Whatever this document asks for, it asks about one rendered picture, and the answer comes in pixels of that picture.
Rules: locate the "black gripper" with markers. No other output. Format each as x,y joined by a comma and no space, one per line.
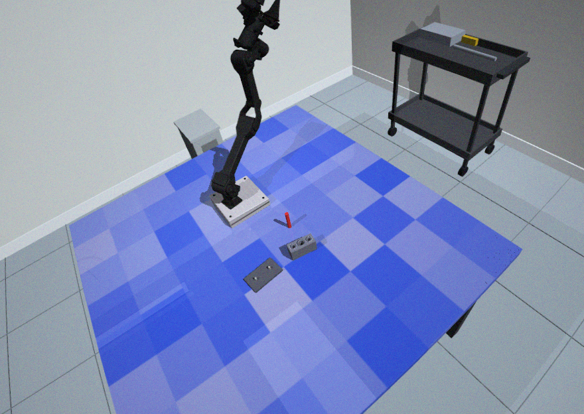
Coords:
258,19

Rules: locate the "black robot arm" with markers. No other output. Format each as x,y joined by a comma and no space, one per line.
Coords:
243,63

